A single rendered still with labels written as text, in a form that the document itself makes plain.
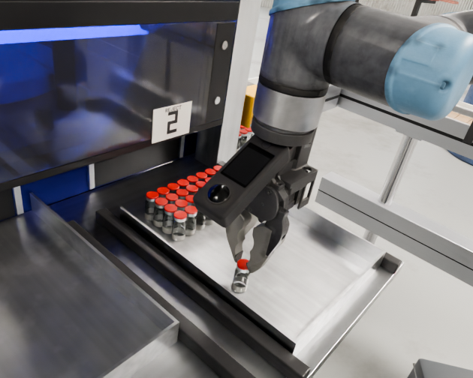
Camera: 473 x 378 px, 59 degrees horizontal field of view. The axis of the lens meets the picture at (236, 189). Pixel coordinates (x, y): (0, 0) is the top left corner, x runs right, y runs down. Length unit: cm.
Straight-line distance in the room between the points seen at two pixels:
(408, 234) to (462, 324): 69
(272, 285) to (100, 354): 25
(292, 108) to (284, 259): 31
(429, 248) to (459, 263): 10
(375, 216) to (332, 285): 98
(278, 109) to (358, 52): 10
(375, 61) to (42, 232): 52
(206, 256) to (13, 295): 26
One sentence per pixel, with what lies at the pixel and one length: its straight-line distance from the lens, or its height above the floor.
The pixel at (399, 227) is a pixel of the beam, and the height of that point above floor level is 50.
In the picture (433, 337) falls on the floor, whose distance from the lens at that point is 203.
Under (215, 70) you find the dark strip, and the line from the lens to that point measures 76.
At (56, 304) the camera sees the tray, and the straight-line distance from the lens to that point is 58.
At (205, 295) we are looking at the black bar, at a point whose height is 90.
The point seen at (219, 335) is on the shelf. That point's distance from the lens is 55.
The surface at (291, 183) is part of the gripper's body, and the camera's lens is 48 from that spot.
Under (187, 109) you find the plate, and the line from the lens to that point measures 73.
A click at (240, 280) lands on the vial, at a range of 58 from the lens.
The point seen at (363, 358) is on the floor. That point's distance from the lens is 179.
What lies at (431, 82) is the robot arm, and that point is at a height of 123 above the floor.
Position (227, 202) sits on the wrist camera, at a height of 107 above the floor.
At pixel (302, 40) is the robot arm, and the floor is 123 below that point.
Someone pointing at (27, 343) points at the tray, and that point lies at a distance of 55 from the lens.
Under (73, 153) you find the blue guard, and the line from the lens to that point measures 63.
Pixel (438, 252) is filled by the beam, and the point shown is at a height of 49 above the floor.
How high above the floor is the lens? 131
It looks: 31 degrees down
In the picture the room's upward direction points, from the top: 10 degrees clockwise
